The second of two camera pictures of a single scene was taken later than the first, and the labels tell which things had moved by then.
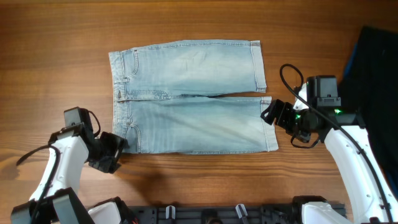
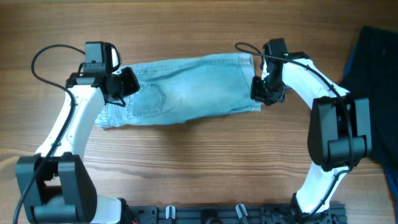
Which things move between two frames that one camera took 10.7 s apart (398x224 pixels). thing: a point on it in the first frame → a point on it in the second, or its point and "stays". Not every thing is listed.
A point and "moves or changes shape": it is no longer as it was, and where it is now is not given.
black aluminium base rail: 216,214 stays
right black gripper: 282,119 → 257,94
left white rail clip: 173,211 stays
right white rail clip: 239,211 stays
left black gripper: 117,143 → 132,84
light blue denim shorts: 149,118 moves or changes shape
